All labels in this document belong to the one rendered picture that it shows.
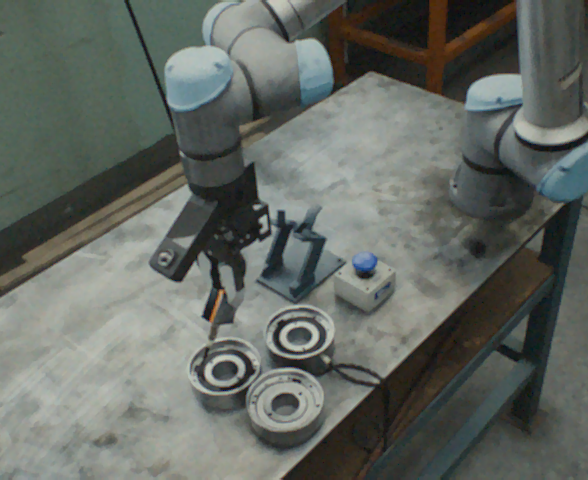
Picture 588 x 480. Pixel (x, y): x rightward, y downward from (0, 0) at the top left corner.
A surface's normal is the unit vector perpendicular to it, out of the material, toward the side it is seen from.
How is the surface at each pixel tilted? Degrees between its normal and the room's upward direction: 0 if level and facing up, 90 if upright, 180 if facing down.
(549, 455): 0
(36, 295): 0
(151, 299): 0
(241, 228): 90
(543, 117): 100
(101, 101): 90
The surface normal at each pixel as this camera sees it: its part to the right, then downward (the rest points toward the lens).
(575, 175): 0.46, 0.63
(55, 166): 0.73, 0.40
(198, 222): -0.41, -0.38
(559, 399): -0.07, -0.77
